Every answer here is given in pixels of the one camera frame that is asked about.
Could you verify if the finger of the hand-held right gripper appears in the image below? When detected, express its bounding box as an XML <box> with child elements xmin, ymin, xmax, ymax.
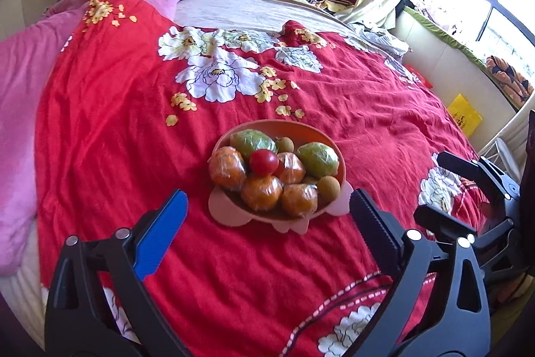
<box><xmin>414</xmin><ymin>204</ymin><xmax>514</xmax><ymax>254</ymax></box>
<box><xmin>436</xmin><ymin>151</ymin><xmax>521</xmax><ymax>199</ymax></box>

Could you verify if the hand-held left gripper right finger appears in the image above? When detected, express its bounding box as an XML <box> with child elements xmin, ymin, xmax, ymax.
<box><xmin>349</xmin><ymin>189</ymin><xmax>492</xmax><ymax>357</ymax></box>

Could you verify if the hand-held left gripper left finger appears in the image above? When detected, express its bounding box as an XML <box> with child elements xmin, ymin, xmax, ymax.
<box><xmin>44</xmin><ymin>190</ymin><xmax>189</xmax><ymax>357</ymax></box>

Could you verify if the orange plastic bowl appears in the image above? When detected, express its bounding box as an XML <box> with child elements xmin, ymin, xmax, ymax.
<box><xmin>208</xmin><ymin>120</ymin><xmax>351</xmax><ymax>233</ymax></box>

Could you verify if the plastic orange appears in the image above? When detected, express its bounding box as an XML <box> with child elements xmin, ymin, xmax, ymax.
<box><xmin>274</xmin><ymin>152</ymin><xmax>307</xmax><ymax>184</ymax></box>
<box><xmin>240</xmin><ymin>174</ymin><xmax>284</xmax><ymax>212</ymax></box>
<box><xmin>208</xmin><ymin>147</ymin><xmax>247</xmax><ymax>191</ymax></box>
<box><xmin>281</xmin><ymin>183</ymin><xmax>319</xmax><ymax>216</ymax></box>

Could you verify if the red tomato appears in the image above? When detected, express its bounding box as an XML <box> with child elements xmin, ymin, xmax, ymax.
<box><xmin>249</xmin><ymin>149</ymin><xmax>280</xmax><ymax>175</ymax></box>

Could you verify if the large green fruit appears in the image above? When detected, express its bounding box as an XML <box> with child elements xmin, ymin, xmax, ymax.
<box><xmin>230</xmin><ymin>130</ymin><xmax>278</xmax><ymax>155</ymax></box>

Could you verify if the yellow bag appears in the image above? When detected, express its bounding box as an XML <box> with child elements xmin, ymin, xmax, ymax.
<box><xmin>446</xmin><ymin>93</ymin><xmax>482</xmax><ymax>138</ymax></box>

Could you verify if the orange patterned cloth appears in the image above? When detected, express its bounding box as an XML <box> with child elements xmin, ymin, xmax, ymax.
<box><xmin>485</xmin><ymin>56</ymin><xmax>535</xmax><ymax>104</ymax></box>

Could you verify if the red bag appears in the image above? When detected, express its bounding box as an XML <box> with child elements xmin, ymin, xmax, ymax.
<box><xmin>407</xmin><ymin>64</ymin><xmax>435</xmax><ymax>90</ymax></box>

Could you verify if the red floral blanket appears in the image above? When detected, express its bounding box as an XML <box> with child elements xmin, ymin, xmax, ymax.
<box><xmin>35</xmin><ymin>0</ymin><xmax>492</xmax><ymax>357</ymax></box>

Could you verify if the green trimmed window seat cover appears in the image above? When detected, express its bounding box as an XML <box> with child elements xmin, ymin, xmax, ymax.
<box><xmin>403</xmin><ymin>6</ymin><xmax>527</xmax><ymax>111</ymax></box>

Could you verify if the white crumpled cloth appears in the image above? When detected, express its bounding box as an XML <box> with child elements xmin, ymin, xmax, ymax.
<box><xmin>347</xmin><ymin>22</ymin><xmax>408</xmax><ymax>57</ymax></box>

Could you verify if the dark clothing heap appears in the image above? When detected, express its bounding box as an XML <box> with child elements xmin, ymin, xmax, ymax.
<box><xmin>395</xmin><ymin>0</ymin><xmax>427</xmax><ymax>17</ymax></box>

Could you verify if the pink quilt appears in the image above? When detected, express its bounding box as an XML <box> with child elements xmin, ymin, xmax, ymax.
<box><xmin>0</xmin><ymin>0</ymin><xmax>210</xmax><ymax>278</ymax></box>

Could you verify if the beige bed sheet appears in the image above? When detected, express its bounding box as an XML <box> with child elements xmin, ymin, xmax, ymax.
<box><xmin>173</xmin><ymin>0</ymin><xmax>356</xmax><ymax>37</ymax></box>

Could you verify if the white wire rack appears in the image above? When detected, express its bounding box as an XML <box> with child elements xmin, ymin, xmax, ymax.
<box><xmin>480</xmin><ymin>131</ymin><xmax>524</xmax><ymax>174</ymax></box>

